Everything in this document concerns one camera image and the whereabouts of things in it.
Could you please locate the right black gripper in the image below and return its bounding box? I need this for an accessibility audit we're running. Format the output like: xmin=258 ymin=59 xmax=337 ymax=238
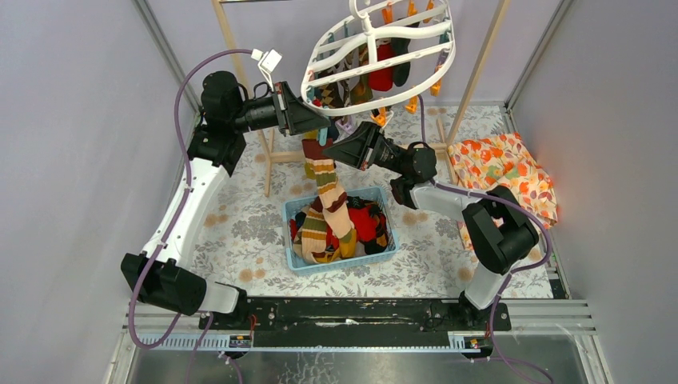
xmin=321 ymin=122 xmax=405 ymax=176

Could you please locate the striped beige brown sock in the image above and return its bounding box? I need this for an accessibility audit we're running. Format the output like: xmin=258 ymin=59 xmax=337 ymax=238
xmin=301 ymin=139 xmax=355 ymax=243

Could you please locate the white round clip hanger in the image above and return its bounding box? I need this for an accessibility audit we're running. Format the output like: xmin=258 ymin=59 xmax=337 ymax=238
xmin=301 ymin=1 xmax=457 ymax=117

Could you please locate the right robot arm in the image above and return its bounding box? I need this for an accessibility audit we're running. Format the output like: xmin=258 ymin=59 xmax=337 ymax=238
xmin=322 ymin=122 xmax=544 ymax=330

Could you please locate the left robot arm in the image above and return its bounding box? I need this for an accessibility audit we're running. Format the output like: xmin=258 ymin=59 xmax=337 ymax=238
xmin=121 ymin=71 xmax=329 ymax=329

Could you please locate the pile of socks in basket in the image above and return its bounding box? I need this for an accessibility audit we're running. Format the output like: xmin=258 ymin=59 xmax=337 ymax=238
xmin=287 ymin=196 xmax=392 ymax=265

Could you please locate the argyle dark hanging sock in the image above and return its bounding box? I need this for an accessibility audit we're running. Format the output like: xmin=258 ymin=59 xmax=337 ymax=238
xmin=314 ymin=80 xmax=351 ymax=109

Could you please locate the red hanging sock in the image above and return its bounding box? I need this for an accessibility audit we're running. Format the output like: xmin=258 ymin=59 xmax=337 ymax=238
xmin=368 ymin=42 xmax=394 ymax=92

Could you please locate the dark green hanging sock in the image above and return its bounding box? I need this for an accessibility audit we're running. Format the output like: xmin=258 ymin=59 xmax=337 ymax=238
xmin=391 ymin=38 xmax=411 ymax=87

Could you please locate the blue plastic basket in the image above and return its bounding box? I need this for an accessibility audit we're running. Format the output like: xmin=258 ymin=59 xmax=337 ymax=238
xmin=281 ymin=186 xmax=400 ymax=276

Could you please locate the floral table mat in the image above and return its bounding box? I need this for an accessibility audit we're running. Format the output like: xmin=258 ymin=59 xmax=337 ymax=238
xmin=191 ymin=105 xmax=516 ymax=298

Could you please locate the floral orange cloth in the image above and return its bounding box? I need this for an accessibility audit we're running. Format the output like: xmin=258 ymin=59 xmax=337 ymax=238
xmin=448 ymin=134 xmax=558 ymax=229

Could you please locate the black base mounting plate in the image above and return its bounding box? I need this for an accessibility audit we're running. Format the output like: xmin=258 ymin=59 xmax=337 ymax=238
xmin=198 ymin=297 xmax=512 ymax=348

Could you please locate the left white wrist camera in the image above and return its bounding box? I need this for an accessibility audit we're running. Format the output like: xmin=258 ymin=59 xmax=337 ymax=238
xmin=250 ymin=49 xmax=282 ymax=88

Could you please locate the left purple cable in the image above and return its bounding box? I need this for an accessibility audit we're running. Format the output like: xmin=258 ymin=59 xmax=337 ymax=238
xmin=126 ymin=48 xmax=266 ymax=384

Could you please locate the wooden drying rack frame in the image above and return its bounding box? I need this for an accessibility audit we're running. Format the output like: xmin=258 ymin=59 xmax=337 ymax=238
xmin=211 ymin=1 xmax=511 ymax=197

